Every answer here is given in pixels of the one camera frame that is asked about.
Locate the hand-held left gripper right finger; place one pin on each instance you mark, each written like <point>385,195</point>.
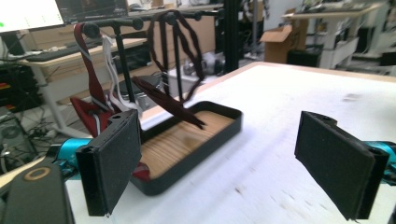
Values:
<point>336,161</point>

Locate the black rack with wooden tray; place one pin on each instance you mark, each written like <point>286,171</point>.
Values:
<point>199,155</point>

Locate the white foam mat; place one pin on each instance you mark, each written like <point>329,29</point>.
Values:
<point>280,102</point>

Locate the bright computer monitor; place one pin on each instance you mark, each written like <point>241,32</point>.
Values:
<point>28,14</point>

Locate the dark computer monitor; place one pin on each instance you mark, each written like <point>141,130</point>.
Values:
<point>93,9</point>

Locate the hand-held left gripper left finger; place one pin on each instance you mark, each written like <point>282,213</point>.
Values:
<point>115,161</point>

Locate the brown cardboard box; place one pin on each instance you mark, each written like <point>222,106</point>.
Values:
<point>280,40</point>

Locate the black metal frame strut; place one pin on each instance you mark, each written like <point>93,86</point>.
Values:
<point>231,34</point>

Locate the black keyboard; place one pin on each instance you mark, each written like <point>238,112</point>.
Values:
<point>59,53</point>

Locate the striped dark red bow tie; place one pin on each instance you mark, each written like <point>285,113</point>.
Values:
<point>93,90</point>

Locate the black computer tower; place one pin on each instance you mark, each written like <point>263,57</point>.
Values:
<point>12,133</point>

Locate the white standing desk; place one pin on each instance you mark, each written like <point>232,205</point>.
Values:
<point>336,46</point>

